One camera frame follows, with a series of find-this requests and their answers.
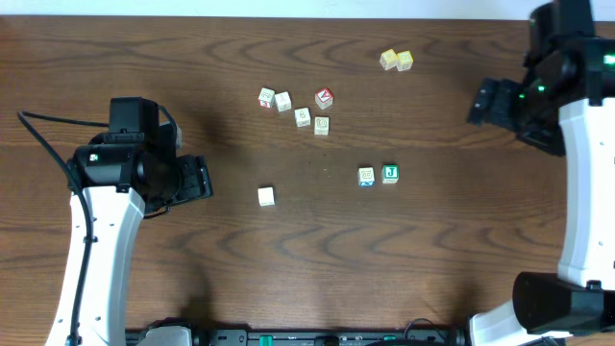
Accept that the plain white wooden block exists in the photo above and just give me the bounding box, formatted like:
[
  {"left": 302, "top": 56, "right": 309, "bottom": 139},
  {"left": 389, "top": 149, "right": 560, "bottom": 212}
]
[{"left": 258, "top": 186, "right": 275, "bottom": 207}]

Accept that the blue edged picture block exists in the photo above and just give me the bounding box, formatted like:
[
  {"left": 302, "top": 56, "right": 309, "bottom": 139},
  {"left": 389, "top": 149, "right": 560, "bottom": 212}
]
[{"left": 357, "top": 167, "right": 376, "bottom": 187}]

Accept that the wooden block animal picture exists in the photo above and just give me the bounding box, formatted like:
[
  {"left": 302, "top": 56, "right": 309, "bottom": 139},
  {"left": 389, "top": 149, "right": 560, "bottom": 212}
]
[{"left": 294, "top": 108, "right": 311, "bottom": 128}]

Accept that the red letter A block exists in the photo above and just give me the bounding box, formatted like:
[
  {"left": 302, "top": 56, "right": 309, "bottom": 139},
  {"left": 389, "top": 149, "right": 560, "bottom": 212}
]
[{"left": 315, "top": 87, "right": 333, "bottom": 110}]

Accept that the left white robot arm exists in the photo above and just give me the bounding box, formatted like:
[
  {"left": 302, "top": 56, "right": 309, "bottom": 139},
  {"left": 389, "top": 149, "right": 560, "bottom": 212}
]
[{"left": 46, "top": 133, "right": 212, "bottom": 345}]

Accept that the yellow block right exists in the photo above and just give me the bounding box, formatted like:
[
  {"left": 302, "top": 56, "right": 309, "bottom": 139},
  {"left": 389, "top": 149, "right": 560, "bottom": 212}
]
[{"left": 396, "top": 50, "right": 414, "bottom": 71}]

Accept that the green letter J block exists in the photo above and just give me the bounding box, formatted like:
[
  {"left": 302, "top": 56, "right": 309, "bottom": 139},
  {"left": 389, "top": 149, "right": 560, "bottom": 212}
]
[{"left": 381, "top": 164, "right": 400, "bottom": 184}]

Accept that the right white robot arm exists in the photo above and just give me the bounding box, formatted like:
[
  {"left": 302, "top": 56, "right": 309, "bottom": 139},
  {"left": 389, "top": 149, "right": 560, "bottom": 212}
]
[{"left": 468, "top": 32, "right": 614, "bottom": 345}]

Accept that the plain wooden picture block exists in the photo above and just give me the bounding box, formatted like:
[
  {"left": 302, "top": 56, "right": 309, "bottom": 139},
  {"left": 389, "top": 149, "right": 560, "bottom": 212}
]
[{"left": 274, "top": 91, "right": 292, "bottom": 112}]

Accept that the wooden block round picture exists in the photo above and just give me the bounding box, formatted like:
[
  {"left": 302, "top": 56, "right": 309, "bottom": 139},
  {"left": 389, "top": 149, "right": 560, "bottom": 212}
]
[{"left": 314, "top": 116, "right": 330, "bottom": 136}]

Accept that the wooden block red bottom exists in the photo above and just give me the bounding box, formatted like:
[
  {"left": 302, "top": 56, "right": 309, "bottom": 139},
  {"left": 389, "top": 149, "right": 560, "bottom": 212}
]
[{"left": 258, "top": 87, "right": 276, "bottom": 109}]

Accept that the yellow block left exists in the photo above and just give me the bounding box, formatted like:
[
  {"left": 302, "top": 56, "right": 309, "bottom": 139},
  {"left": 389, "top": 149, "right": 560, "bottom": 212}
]
[{"left": 380, "top": 49, "right": 398, "bottom": 70}]

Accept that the yellow block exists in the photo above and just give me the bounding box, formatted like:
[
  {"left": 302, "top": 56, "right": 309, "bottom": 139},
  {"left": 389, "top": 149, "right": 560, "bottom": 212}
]
[
  {"left": 396, "top": 50, "right": 414, "bottom": 71},
  {"left": 380, "top": 49, "right": 398, "bottom": 70}
]

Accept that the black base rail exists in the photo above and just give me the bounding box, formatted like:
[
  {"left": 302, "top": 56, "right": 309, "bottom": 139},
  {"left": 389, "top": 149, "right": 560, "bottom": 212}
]
[{"left": 126, "top": 318, "right": 470, "bottom": 346}]

